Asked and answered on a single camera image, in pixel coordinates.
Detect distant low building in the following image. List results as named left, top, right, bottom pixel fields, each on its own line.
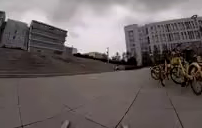
left=85, top=51, right=107, bottom=60

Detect pole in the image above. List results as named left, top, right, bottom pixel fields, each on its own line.
left=105, top=46, right=110, bottom=64

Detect row of trees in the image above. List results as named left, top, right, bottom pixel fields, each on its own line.
left=110, top=49, right=143, bottom=68

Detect small grey building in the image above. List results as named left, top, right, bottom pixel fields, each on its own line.
left=63, top=46, right=79, bottom=55

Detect layered grey building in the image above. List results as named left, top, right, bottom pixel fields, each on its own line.
left=0, top=7, right=69, bottom=54

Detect grey stone steps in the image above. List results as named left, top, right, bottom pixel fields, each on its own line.
left=0, top=47, right=117, bottom=79

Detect robot's own part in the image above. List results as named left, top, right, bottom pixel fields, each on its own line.
left=60, top=119, right=71, bottom=128
left=119, top=123, right=130, bottom=128

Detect tall white building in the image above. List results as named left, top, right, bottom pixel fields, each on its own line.
left=123, top=14, right=202, bottom=67

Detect row of parked bicycles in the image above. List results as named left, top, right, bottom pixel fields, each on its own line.
left=150, top=43, right=202, bottom=96

